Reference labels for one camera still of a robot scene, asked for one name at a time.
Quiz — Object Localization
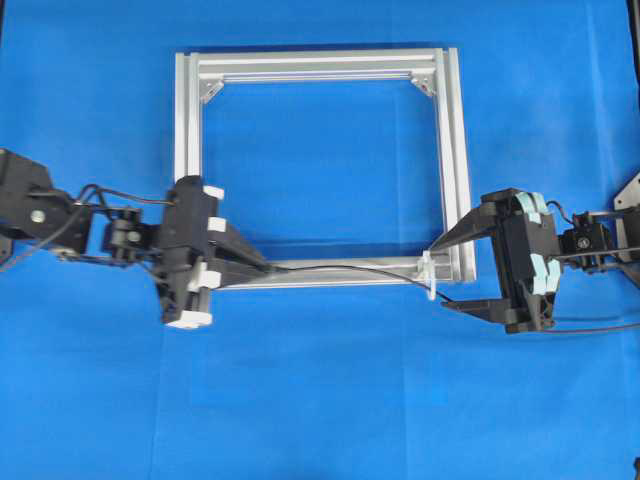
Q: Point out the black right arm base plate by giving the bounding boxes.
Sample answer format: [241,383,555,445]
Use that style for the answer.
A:
[614,174,639,286]

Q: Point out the white loop holder clip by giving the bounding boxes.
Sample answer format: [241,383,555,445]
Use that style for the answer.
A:
[417,250,437,301]

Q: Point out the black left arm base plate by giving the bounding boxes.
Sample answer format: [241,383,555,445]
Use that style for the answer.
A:
[0,235,14,266]

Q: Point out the black wire with plug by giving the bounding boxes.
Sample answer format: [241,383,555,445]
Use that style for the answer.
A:
[267,263,640,335]

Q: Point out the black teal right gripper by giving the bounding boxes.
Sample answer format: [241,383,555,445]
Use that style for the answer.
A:
[430,188,562,334]

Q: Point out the silver aluminium extrusion frame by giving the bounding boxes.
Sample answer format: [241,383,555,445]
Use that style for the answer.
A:
[174,47,477,289]

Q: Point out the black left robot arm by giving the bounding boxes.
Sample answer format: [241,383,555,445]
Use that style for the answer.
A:
[1,150,272,329]

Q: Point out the blue table cloth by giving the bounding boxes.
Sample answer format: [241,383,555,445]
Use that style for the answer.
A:
[1,1,639,479]

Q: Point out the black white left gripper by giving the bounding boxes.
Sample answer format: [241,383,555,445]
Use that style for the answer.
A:
[152,175,274,330]

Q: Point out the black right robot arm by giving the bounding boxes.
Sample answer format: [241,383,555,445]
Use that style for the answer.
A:
[431,188,639,334]

